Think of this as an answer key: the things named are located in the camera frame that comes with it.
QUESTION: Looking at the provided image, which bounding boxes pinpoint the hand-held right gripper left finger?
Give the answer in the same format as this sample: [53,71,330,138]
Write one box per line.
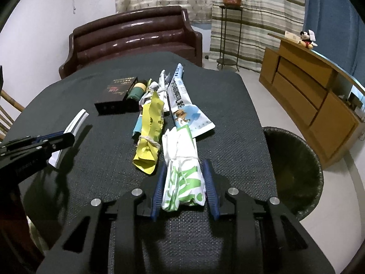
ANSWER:
[36,161,169,274]

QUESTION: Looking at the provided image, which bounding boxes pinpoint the blue curtain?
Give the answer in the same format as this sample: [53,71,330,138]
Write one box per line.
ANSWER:
[304,0,365,86]

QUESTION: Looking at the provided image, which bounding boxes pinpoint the person's left forearm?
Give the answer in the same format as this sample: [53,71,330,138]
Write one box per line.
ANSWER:
[0,181,37,266]

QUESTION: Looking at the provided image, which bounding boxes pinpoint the white plastic strip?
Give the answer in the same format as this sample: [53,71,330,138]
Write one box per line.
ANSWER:
[48,108,89,168]

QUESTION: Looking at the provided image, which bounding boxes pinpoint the black box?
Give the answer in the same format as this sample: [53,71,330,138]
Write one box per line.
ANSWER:
[94,76,139,116]

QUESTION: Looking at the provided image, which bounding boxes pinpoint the dark brown leather sofa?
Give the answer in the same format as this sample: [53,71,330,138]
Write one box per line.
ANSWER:
[59,6,203,80]

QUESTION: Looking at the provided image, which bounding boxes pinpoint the striped curtain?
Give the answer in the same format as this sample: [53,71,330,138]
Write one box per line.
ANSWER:
[209,0,306,73]

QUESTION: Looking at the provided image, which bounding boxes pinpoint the light blue tube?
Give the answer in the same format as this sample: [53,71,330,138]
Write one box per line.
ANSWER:
[132,114,144,137]

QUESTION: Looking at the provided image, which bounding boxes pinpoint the dark green tablecloth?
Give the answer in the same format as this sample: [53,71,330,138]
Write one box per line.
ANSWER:
[6,51,278,274]

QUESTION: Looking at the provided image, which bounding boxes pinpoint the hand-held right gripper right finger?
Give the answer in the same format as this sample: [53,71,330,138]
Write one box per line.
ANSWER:
[201,159,335,274]

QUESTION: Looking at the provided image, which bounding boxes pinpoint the wooden cabinet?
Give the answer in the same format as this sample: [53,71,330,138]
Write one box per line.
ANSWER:
[259,31,365,168]

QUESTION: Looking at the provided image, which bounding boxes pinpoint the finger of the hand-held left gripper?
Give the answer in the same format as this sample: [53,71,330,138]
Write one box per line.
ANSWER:
[33,133,75,160]
[0,131,67,150]

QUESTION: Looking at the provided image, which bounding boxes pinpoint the mouse plush toy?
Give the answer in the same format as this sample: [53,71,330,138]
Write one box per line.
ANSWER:
[298,30,318,49]

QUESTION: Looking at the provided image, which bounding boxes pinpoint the wooden chair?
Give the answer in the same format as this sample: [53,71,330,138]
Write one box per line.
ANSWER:
[0,90,26,142]

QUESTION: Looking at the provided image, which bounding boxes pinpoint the black trash bin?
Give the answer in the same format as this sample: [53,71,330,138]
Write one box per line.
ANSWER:
[262,126,324,221]

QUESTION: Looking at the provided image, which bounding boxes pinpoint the green cylinder with yellow cap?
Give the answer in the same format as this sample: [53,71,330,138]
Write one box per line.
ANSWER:
[125,79,149,112]

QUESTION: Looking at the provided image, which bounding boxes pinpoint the blue white printed bag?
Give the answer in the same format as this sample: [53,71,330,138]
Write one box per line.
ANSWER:
[166,63,216,140]

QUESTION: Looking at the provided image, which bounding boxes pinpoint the yellow wrapper bundle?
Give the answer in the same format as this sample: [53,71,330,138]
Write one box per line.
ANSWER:
[132,91,165,175]

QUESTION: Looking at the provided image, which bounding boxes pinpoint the metal plant stand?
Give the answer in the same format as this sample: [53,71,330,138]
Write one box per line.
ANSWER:
[216,5,243,72]

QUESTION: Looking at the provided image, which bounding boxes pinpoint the white green wrapper bundle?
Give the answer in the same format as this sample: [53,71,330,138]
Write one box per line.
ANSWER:
[161,126,206,212]

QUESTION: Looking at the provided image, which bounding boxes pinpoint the white twisted paper wrapper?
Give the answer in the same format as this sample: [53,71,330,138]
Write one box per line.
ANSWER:
[139,69,172,115]

